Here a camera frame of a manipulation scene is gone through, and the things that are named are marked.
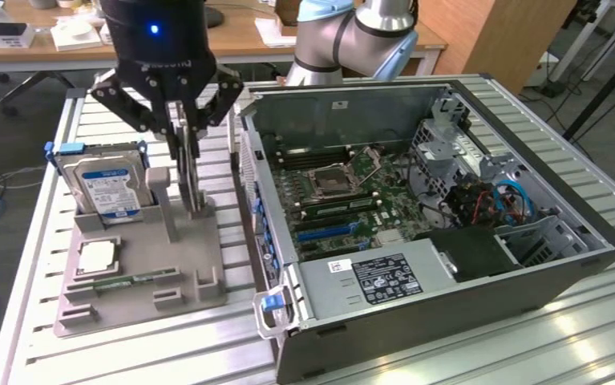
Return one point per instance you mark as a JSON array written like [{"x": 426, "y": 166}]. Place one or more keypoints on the grey expansion card retainer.
[{"x": 246, "y": 105}]

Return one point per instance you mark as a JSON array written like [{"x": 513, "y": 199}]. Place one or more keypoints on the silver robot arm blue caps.
[{"x": 329, "y": 44}]

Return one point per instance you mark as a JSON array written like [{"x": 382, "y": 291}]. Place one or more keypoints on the black stand leg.
[{"x": 606, "y": 90}]

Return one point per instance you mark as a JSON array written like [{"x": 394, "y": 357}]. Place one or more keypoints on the silver CPU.
[{"x": 95, "y": 256}]

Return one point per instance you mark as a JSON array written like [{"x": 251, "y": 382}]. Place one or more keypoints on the green motherboard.
[{"x": 398, "y": 208}]

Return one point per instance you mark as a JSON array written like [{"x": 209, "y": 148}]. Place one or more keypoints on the black open PC case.
[{"x": 446, "y": 333}]

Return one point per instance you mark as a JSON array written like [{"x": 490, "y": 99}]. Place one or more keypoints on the RAM slot white latches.
[
  {"x": 313, "y": 159},
  {"x": 313, "y": 150}
]

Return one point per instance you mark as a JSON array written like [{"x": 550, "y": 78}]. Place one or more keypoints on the cardboard box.
[{"x": 286, "y": 12}]

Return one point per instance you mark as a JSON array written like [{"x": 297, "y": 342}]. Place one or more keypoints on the silver perforated drive cage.
[{"x": 438, "y": 160}]

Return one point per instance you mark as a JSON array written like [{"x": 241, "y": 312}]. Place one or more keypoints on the black chair base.
[{"x": 10, "y": 108}]

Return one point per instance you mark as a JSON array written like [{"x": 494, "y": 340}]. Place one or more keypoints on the grey cup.
[{"x": 45, "y": 4}]

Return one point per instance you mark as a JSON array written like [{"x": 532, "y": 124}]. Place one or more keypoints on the CPU socket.
[{"x": 334, "y": 182}]

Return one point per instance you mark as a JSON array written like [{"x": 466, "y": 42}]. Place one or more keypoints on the blue case release latch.
[{"x": 271, "y": 303}]

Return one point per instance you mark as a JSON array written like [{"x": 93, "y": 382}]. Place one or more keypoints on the long black expansion slot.
[{"x": 321, "y": 224}]

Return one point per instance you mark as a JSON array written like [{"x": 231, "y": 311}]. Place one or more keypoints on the white box round lid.
[{"x": 74, "y": 38}]

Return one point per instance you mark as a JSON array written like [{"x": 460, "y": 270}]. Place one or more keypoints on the white paper stack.
[{"x": 275, "y": 36}]

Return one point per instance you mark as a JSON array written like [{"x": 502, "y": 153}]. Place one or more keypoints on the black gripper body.
[{"x": 158, "y": 48}]

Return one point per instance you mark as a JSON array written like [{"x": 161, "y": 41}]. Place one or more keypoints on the wooden cabinet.
[{"x": 500, "y": 40}]

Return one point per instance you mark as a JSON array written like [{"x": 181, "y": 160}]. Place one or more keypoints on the wooden desk white frame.
[
  {"x": 243, "y": 44},
  {"x": 39, "y": 55}
]

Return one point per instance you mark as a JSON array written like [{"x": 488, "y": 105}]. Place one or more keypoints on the silver socket cover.
[{"x": 378, "y": 160}]

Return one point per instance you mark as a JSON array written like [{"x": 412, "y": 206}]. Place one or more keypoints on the grey power supply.
[{"x": 329, "y": 297}]

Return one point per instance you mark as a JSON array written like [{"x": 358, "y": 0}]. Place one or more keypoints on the black power connector bundle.
[{"x": 462, "y": 200}]

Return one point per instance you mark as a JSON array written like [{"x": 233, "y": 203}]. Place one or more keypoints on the black lamp base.
[{"x": 217, "y": 18}]

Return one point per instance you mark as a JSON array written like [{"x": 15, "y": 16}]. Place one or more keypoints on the black expansion slot blue latch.
[{"x": 339, "y": 248}]

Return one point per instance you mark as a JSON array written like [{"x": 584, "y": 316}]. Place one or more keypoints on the hard disk blue caddy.
[{"x": 110, "y": 188}]

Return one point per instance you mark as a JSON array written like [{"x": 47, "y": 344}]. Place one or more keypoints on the black power adapter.
[{"x": 553, "y": 89}]

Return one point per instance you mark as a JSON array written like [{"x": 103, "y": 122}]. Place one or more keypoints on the green RAM stick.
[
  {"x": 121, "y": 281},
  {"x": 339, "y": 207}
]

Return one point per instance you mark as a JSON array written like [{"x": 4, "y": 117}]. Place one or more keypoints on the silver disk bay bracket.
[{"x": 548, "y": 240}]

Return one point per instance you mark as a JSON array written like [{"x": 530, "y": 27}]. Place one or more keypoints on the silver chipset heat sink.
[{"x": 393, "y": 237}]

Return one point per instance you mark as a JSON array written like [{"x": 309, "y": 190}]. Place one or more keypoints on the small white box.
[{"x": 103, "y": 38}]

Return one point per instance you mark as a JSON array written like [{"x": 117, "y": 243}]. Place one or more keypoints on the grey parts rack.
[{"x": 190, "y": 260}]

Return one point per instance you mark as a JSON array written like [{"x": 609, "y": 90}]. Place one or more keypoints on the white box black top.
[{"x": 10, "y": 40}]

